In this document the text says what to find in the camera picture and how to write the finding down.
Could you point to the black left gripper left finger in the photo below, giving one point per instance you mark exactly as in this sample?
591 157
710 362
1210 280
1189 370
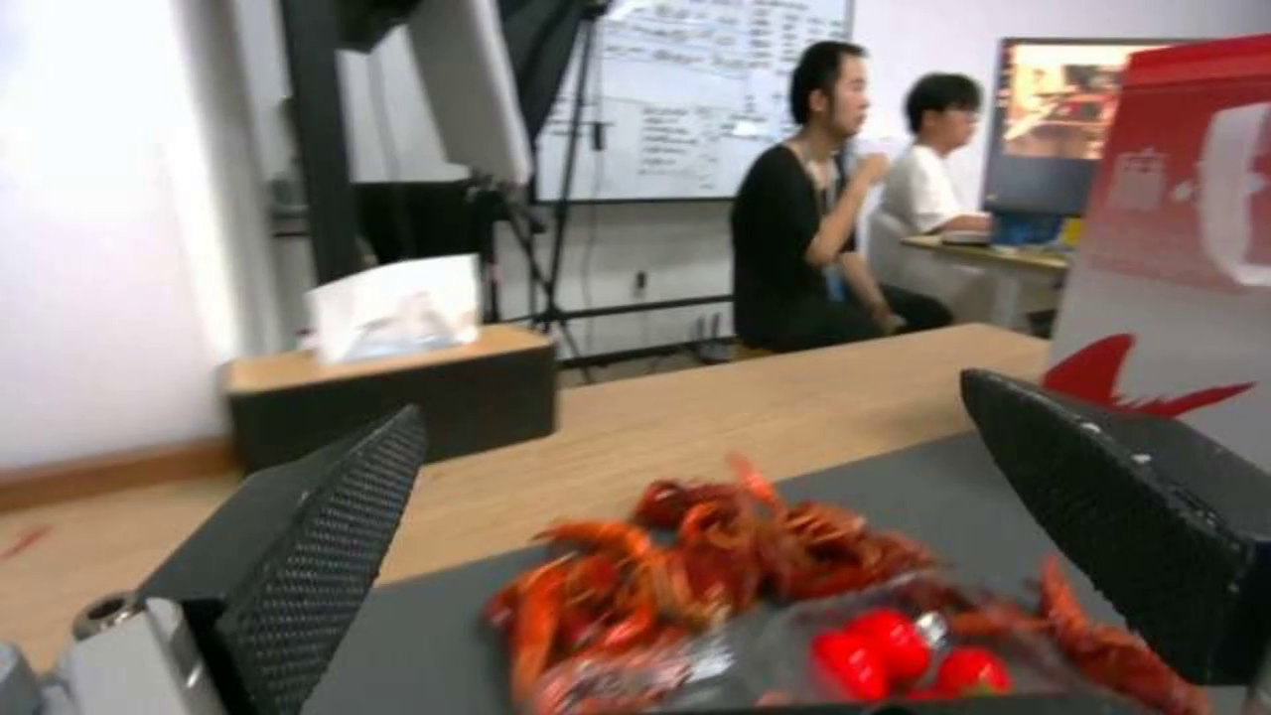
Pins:
298 551

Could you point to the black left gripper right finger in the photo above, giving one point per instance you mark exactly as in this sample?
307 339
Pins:
1112 521

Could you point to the dark tissue box wooden lid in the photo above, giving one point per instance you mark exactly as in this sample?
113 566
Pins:
397 395

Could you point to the red and white delivery bag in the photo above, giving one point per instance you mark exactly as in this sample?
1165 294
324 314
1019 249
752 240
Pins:
1172 223

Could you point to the clear takeout box with crayfish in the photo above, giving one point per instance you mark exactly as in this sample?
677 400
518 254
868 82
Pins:
794 596

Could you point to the white tissue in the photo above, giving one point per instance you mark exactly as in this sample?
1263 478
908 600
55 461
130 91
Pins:
392 309

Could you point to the wooden desk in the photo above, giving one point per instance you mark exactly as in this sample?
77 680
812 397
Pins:
993 275

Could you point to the person in white shirt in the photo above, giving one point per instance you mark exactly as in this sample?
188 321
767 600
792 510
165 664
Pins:
933 179

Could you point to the black tripod stand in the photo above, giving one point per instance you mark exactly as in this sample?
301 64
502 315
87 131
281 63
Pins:
546 246

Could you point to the computer monitor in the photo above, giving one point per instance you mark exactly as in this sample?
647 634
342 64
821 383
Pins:
1053 127

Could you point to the dark grey table mat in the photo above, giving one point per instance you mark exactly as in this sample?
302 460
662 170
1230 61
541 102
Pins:
695 596

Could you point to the person in black top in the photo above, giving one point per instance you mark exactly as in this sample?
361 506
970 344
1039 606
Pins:
814 223

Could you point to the softbox studio light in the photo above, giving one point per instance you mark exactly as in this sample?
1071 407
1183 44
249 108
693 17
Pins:
437 82

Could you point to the whiteboard with writing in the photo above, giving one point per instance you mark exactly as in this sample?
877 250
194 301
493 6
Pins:
685 97

